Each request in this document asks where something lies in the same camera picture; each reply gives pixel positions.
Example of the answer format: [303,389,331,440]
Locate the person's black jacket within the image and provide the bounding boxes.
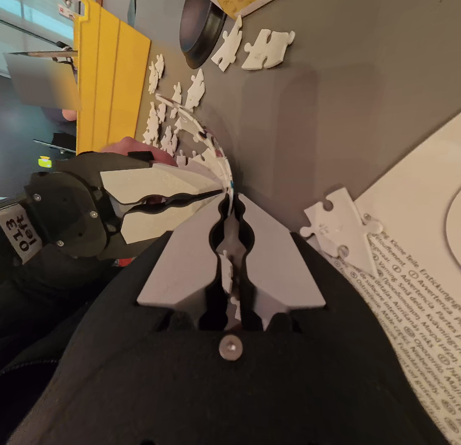
[0,249,127,445]

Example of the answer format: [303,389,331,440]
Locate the person's left hand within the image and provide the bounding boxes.
[101,137,179,168]

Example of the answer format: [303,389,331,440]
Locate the four-piece white puzzle section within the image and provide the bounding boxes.
[156,95,228,161]

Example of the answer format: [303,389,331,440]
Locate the white puzzle pieces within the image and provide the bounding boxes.
[141,16,384,277]

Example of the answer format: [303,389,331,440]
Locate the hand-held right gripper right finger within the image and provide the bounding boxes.
[233,194,327,331]

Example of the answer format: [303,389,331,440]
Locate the yellow plastic case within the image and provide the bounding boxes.
[74,0,152,157]

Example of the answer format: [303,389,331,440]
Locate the white instruction sheet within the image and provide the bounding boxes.
[317,110,461,445]

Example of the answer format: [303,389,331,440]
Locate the black round ball stand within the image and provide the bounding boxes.
[179,0,228,70]

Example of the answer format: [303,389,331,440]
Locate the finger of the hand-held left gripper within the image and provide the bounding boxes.
[120,192,222,245]
[100,163,223,206]

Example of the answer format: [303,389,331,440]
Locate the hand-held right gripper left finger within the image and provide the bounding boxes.
[136,194,231,331]

